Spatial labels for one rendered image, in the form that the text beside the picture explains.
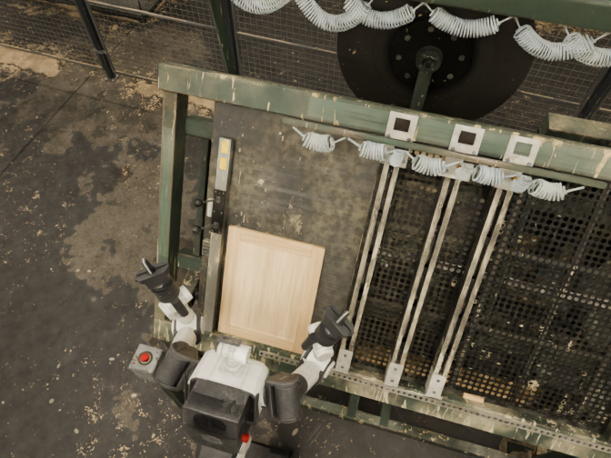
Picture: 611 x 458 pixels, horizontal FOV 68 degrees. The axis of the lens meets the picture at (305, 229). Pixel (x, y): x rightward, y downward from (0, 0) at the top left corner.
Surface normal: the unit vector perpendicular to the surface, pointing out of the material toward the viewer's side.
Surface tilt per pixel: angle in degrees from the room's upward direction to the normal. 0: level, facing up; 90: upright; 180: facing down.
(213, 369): 23
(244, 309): 56
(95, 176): 0
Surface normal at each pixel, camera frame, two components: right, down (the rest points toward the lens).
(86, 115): 0.02, -0.55
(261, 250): -0.21, 0.35
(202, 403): 0.12, -0.82
